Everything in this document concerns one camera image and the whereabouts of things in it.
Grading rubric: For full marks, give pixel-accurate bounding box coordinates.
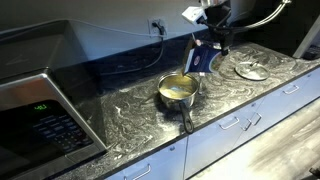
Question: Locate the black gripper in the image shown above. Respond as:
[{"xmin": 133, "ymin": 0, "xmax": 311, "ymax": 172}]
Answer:
[{"xmin": 203, "ymin": 4, "xmax": 234, "ymax": 57}]

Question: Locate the white power cable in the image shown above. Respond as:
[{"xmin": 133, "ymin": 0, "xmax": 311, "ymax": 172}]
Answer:
[{"xmin": 0, "ymin": 18, "xmax": 164, "ymax": 38}]

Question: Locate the steel saucepan with black handle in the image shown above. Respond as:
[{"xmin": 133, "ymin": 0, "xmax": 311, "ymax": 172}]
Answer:
[{"xmin": 156, "ymin": 71, "xmax": 200, "ymax": 135}]

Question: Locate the glass pot lid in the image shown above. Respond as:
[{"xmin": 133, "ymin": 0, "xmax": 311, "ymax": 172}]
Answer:
[{"xmin": 234, "ymin": 61, "xmax": 270, "ymax": 82}]

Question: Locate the silver cabinet handle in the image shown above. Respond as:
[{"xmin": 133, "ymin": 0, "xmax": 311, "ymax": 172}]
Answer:
[
  {"xmin": 250, "ymin": 112, "xmax": 263, "ymax": 127},
  {"xmin": 282, "ymin": 84, "xmax": 300, "ymax": 96},
  {"xmin": 123, "ymin": 163, "xmax": 152, "ymax": 180},
  {"xmin": 240, "ymin": 118, "xmax": 253, "ymax": 132},
  {"xmin": 218, "ymin": 116, "xmax": 240, "ymax": 131}
]

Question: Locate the black stand base block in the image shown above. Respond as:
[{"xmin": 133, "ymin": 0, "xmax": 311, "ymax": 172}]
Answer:
[{"xmin": 302, "ymin": 44, "xmax": 320, "ymax": 61}]

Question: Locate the blue base cabinet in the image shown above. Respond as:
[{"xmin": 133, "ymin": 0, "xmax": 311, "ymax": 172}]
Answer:
[{"xmin": 104, "ymin": 64, "xmax": 320, "ymax": 180}]

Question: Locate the yellow orzo pasta pile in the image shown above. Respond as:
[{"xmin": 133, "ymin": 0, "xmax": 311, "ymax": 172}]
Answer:
[{"xmin": 159, "ymin": 76, "xmax": 198, "ymax": 100}]

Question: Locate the blue Barilla orzo box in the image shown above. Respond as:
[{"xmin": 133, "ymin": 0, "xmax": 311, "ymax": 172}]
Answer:
[{"xmin": 182, "ymin": 38, "xmax": 224, "ymax": 76}]

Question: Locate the white wall outlet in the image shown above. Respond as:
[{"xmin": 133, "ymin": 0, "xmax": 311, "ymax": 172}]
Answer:
[{"xmin": 147, "ymin": 17, "xmax": 167, "ymax": 37}]

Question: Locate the stainless steel microwave oven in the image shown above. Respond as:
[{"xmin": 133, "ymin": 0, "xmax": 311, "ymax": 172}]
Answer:
[{"xmin": 0, "ymin": 19, "xmax": 108, "ymax": 180}]

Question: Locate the black floor object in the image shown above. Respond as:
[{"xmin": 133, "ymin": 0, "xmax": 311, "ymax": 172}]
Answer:
[{"xmin": 308, "ymin": 166, "xmax": 320, "ymax": 178}]

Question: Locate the white slanted stand leg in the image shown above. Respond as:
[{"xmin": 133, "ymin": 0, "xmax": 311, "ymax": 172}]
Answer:
[{"xmin": 292, "ymin": 13, "xmax": 320, "ymax": 60}]

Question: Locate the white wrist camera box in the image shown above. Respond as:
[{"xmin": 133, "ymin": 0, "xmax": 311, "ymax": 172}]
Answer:
[{"xmin": 181, "ymin": 5, "xmax": 208, "ymax": 26}]

